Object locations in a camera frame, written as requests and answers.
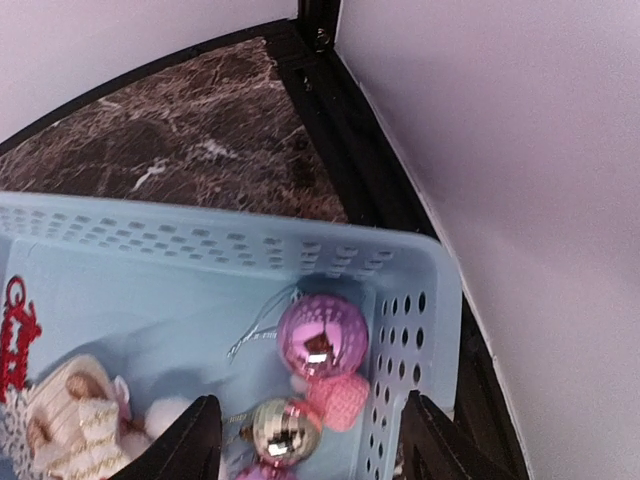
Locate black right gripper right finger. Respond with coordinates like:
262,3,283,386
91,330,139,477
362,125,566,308
400,390,500,479

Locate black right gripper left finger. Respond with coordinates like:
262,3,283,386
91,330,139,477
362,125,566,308
112,395,222,480

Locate pink shiny bauble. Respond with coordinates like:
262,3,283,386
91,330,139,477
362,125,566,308
276,294,369,381

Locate gold shiny bauble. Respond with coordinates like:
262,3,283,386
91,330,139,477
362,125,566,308
240,397,323,468

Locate pink knitted ball ornament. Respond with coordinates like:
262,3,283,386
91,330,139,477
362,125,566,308
306,373,370,433

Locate beige wooden ornaments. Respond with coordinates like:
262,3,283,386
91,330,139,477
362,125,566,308
1,354,151,479

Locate blue plastic basket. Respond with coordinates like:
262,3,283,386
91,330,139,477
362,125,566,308
1,193,461,479

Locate red ornament tag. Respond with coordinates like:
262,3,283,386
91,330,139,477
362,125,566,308
1,275,42,404

